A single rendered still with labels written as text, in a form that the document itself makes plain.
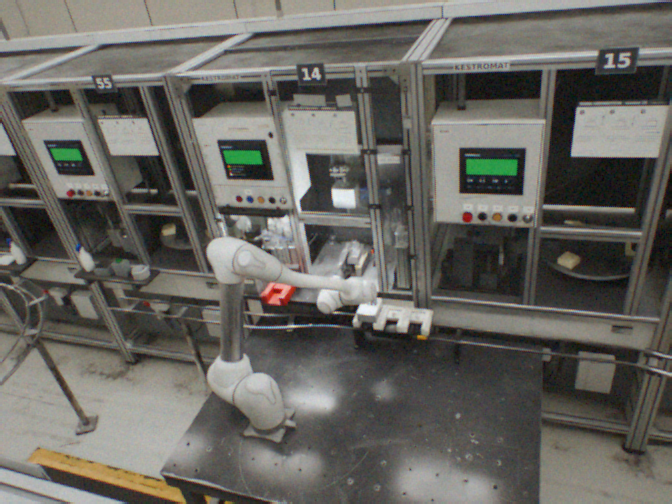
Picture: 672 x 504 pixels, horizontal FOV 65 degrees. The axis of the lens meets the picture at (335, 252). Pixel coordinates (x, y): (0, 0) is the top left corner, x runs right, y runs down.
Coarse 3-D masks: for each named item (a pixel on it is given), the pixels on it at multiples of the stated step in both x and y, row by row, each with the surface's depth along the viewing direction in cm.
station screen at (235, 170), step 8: (224, 160) 247; (232, 168) 248; (240, 168) 247; (248, 168) 245; (256, 168) 244; (264, 168) 243; (232, 176) 251; (240, 176) 250; (248, 176) 248; (256, 176) 247; (264, 176) 245
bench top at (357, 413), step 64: (320, 320) 290; (320, 384) 251; (384, 384) 246; (448, 384) 241; (512, 384) 236; (192, 448) 230; (256, 448) 225; (320, 448) 221; (384, 448) 217; (448, 448) 213; (512, 448) 210
